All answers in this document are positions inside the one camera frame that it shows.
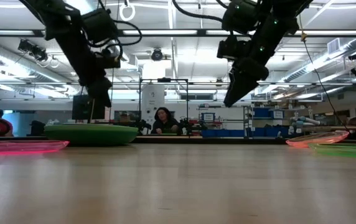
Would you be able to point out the black square frame stand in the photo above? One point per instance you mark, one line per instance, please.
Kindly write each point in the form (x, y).
(164, 80)

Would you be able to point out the black office chair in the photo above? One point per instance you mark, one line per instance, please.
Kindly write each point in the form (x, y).
(38, 127)

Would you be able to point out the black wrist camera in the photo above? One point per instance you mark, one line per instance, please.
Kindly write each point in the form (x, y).
(226, 48)
(109, 60)

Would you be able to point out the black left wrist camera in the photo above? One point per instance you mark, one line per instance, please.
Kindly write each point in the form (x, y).
(109, 60)

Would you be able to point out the long blue bin row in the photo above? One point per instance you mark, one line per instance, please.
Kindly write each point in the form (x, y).
(221, 133)

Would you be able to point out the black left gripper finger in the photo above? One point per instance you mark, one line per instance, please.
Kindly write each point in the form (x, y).
(107, 98)
(96, 94)

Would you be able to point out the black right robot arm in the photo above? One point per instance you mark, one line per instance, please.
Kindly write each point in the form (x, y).
(283, 18)

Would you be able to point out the black round ceiling camera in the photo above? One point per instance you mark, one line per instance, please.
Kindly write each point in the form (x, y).
(157, 55)

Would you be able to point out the large green plastic plate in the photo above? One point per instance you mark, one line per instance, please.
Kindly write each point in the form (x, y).
(91, 137)

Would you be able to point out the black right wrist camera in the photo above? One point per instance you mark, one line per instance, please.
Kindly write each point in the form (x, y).
(226, 48)

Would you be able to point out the small green transparent plate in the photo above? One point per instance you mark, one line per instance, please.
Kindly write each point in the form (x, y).
(346, 151)

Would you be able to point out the metal shelf with blue bins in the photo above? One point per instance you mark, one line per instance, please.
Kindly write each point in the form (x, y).
(262, 112)

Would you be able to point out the black metal table frame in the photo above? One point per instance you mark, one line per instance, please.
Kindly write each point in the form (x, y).
(212, 140)

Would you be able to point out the black monitor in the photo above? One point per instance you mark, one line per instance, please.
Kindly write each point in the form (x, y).
(80, 110)

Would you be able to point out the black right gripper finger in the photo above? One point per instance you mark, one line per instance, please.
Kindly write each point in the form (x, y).
(231, 81)
(240, 87)

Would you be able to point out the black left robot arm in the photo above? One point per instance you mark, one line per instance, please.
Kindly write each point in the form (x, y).
(72, 46)

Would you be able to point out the white column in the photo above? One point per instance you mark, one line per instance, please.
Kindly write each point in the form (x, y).
(153, 99)

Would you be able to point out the black background robot arm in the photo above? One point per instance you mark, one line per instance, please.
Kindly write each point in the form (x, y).
(143, 126)
(190, 126)

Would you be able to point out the blue-framed white sign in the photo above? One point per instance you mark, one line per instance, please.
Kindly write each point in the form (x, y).
(208, 117)

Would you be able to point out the small orange transparent plate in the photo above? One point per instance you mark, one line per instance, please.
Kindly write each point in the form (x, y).
(308, 141)

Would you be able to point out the small pink transparent plate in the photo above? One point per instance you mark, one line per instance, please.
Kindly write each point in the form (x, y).
(19, 147)

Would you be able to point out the black hanging camera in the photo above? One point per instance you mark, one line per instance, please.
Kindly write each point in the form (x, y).
(33, 49)

